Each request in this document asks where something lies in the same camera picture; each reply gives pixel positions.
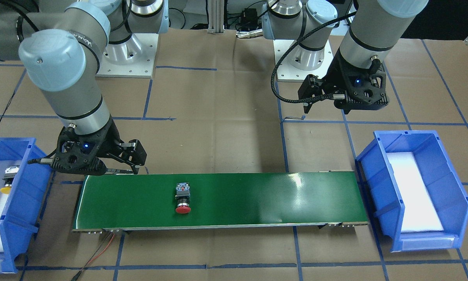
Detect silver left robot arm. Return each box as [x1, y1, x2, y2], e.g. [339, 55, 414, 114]
[261, 0, 428, 114]

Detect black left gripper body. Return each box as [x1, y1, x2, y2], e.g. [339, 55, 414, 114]
[324, 51, 389, 112]

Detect green conveyor belt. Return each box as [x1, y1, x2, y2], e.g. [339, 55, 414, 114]
[73, 171, 368, 232]

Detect red black conveyor wires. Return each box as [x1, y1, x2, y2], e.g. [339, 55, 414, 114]
[71, 232, 117, 281]

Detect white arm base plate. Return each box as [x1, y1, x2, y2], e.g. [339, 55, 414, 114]
[96, 34, 159, 78]
[277, 41, 333, 82]

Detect yellow mushroom push button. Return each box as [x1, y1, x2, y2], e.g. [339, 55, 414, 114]
[0, 165, 20, 194]

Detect red mushroom push button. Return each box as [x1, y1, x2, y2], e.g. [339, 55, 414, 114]
[175, 183, 191, 214]

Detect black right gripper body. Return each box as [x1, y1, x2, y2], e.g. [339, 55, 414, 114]
[50, 117, 125, 174]

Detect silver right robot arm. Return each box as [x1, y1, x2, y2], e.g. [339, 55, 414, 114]
[0, 0, 169, 176]

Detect aluminium frame post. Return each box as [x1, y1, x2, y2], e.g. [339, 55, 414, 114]
[206, 0, 227, 34]

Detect blue storage bin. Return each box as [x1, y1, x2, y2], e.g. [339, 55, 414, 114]
[0, 137, 51, 274]
[357, 130, 468, 252]

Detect black power adapter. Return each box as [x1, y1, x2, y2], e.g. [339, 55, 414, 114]
[241, 8, 258, 25]

